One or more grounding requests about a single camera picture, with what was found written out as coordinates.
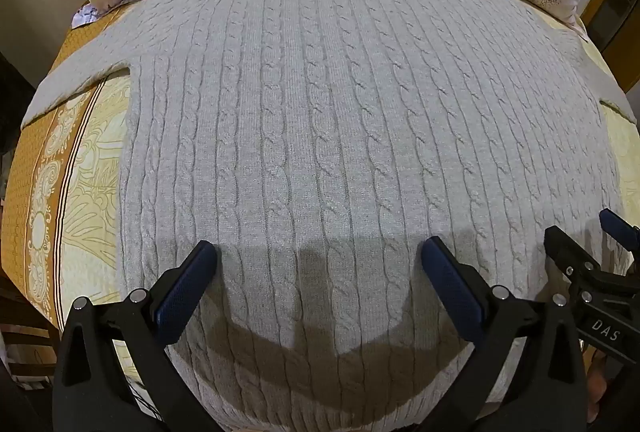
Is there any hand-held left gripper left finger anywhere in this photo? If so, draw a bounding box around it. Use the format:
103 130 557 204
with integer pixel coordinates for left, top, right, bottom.
52 239 236 432

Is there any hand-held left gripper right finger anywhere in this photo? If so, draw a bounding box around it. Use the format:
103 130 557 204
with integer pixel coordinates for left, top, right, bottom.
421 236 588 432

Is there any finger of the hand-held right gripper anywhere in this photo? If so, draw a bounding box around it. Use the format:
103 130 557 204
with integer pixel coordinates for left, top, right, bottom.
599 208 640 259
544 224 601 293

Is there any grey cable knit sweater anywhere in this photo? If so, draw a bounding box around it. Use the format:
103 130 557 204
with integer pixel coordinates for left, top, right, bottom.
21 0 632 432

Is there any person's right hand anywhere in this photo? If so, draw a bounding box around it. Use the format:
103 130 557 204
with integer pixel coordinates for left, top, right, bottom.
585 354 617 419

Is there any yellow patterned bedspread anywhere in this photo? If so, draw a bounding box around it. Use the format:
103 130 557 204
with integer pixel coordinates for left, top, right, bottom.
0 2 640 418

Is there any wooden chair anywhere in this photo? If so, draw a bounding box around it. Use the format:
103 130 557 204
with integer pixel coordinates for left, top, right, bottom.
0 269 58 385

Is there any wooden bed frame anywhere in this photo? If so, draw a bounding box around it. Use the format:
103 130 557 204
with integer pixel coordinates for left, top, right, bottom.
582 0 640 95

